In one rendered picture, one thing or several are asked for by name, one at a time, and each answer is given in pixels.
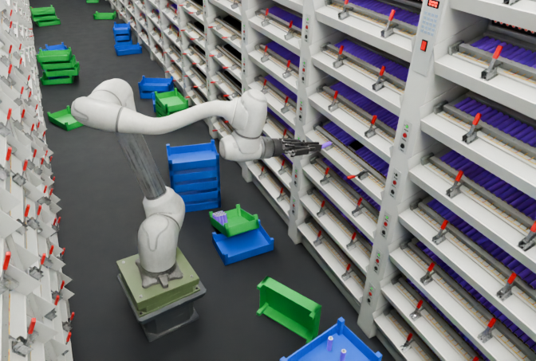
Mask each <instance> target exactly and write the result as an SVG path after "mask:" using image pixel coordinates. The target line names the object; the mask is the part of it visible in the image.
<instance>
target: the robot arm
mask: <svg viewBox="0 0 536 361"><path fill-rule="evenodd" d="M71 115H72V117H73V118H74V119H75V120H76V121H78V122H80V123H81V124H84V125H86V126H88V127H91V128H95V129H99V130H102V131H113V132H115V135H116V137H117V139H118V141H119V143H120V145H121V147H122V149H123V151H124V153H125V155H126V158H127V160H128V162H129V164H130V166H131V168H132V170H133V172H134V174H135V176H136V179H137V181H138V183H139V184H140V187H141V189H142V191H143V192H144V195H145V196H144V200H143V205H144V211H145V214H146V219H145V220H144V221H143V222H142V224H141V226H140V228H139V231H138V251H139V256H140V258H138V259H136V265H137V266H138V269H139V271H140V276H141V280H142V288H149V287H151V286H153V285H155V284H161V286H162V287H163V288H168V281H172V280H177V279H182V278H183V273H182V272H181V270H180V269H179V265H178V263H177V260H176V258H175V256H176V247H177V242H178V236H179V232H180V229H181V227H182V224H183V220H184V215H185V205H184V202H183V199H182V198H181V197H180V196H179V195H178V194H177V193H176V192H175V191H174V190H173V189H172V188H170V187H167V186H165V185H164V181H163V180H162V178H161V176H160V173H159V171H158V169H157V167H156V164H155V162H154V160H153V158H152V155H151V153H150V151H149V149H148V146H147V144H146V142H145V140H144V137H143V135H142V134H144V135H160V134H165V133H168V132H171V131H174V130H177V129H180V128H182V127H185V126H187V125H189V124H193V123H194V122H197V121H199V120H202V119H205V118H207V117H209V116H221V117H223V118H225V119H227V120H228V122H229V123H230V125H233V126H234V131H233V132H232V133H231V135H227V136H225V137H224V138H222V139H221V140H220V141H219V153H220V155H221V156H222V157H223V158H224V159H225V160H230V161H235V162H247V161H252V160H255V159H270V158H271V157H278V156H280V155H281V154H290V155H291V156H290V157H294V156H298V155H308V154H309V152H310V151H321V148H322V145H321V144H319V142H305V140H302V141H301V140H300V139H283V138H270V137H269V136H260V135H261V133H262V129H263V128H264V125H265V122H266V116H267V99H266V97H265V95H264V94H263V93H262V92H260V91H258V90H256V89H250V90H247V91H246V92H244V93H243V94H242V97H240V98H235V99H234V100H232V101H222V100H216V101H209V102H206V103H203V104H199V105H196V106H194V107H191V108H188V109H185V110H183V111H181V112H177V113H174V114H172V115H169V116H165V117H161V118H152V117H148V116H145V115H142V114H140V113H138V112H136V107H135V103H134V98H133V91H132V88H131V86H130V85H129V84H128V83H127V82H126V81H124V80H121V79H111V80H106V81H104V82H102V83H101V84H99V85H98V86H97V87H96V88H95V89H94V90H93V92H92V94H91V95H89V96H88V97H85V96H83V97H80V98H77V99H75V101H74V102H73V103H72V107H71Z"/></svg>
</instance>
